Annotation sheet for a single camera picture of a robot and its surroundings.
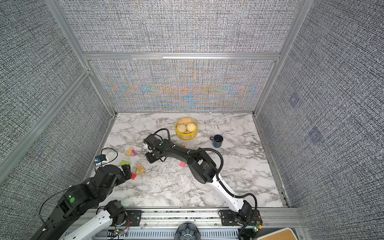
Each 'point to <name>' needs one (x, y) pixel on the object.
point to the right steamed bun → (191, 127)
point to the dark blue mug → (217, 140)
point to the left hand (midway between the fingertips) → (124, 170)
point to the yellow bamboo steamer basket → (186, 136)
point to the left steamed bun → (181, 128)
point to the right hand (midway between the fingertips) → (150, 158)
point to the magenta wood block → (134, 152)
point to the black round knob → (187, 231)
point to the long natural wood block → (128, 153)
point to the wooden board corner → (286, 233)
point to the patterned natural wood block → (140, 169)
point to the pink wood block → (182, 164)
